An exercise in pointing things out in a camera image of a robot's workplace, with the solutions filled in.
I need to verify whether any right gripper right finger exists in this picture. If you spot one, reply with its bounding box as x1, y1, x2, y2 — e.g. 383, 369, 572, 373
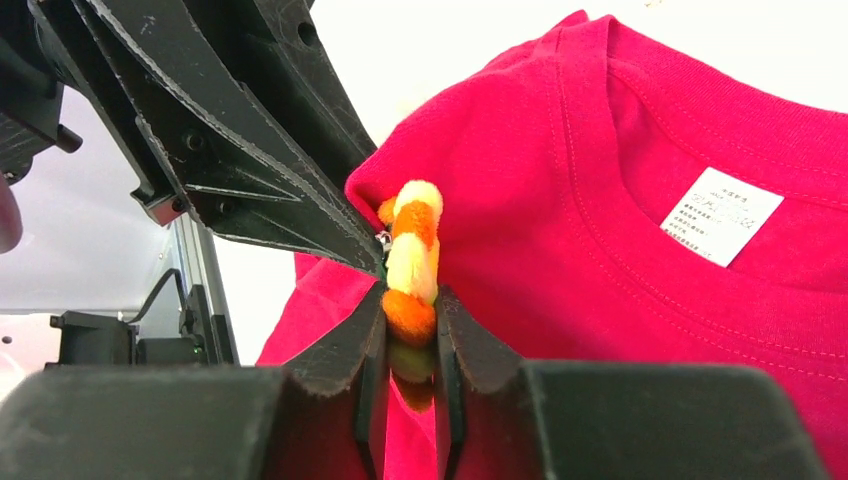
436, 288, 827, 479

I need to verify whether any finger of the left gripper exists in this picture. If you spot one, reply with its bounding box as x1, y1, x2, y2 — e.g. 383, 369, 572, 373
186, 0, 376, 188

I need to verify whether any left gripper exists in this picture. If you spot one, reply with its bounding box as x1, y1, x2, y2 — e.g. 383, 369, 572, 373
1, 1, 383, 277

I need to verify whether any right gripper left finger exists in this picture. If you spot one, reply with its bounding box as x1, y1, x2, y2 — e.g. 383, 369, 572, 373
1, 284, 387, 479

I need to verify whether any orange yellow pompom brooch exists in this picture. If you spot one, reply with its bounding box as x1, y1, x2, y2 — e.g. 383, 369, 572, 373
378, 180, 443, 412

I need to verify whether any red t-shirt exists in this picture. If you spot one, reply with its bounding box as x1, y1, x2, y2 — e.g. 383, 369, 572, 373
256, 9, 848, 480

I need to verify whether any white collar label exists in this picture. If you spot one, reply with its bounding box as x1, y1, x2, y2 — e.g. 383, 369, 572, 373
660, 167, 784, 268

